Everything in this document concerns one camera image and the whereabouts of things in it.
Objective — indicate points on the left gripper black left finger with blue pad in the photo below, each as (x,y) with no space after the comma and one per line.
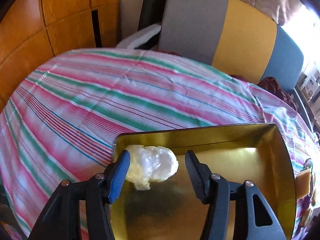
(60,217)

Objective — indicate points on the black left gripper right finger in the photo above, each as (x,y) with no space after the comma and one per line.
(254,217)

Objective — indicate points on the white plastic bag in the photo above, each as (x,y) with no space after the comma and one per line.
(150,164)

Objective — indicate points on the gold metal tray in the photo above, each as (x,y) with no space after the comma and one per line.
(171,210)

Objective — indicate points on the yellow sponge block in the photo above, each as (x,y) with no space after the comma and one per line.
(303,183)

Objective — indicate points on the striped pink green tablecloth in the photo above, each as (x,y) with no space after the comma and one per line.
(62,119)

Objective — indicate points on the dark red cloth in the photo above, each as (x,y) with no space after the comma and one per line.
(271,85)

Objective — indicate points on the grey yellow blue chair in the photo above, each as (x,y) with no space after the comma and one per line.
(229,35)

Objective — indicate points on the orange wooden wardrobe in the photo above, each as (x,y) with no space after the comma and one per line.
(34,31)

